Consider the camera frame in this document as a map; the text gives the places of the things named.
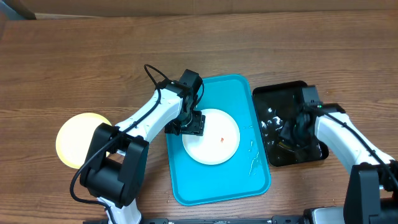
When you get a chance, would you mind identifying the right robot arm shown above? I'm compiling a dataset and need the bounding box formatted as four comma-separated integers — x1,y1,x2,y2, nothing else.
280,86,397,224

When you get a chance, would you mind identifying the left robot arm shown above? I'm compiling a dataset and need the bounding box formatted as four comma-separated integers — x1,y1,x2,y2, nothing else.
70,70,205,223

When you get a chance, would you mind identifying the teal plastic tray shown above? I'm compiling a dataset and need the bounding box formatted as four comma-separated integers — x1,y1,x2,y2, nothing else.
166,74,271,206

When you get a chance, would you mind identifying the green yellow sponge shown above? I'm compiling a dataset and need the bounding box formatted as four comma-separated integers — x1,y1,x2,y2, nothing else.
277,141,295,152

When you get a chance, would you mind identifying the black rectangular tray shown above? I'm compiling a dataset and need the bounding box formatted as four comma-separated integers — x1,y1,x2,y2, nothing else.
252,81,329,167

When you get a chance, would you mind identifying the white plate with stain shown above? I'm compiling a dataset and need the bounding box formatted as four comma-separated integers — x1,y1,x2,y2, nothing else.
182,109,240,165

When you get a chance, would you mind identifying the yellow plate with stain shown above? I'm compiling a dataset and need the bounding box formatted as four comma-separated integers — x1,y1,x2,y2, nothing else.
55,113,111,169

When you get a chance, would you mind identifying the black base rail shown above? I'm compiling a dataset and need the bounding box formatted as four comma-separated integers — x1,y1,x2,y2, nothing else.
83,207,360,224

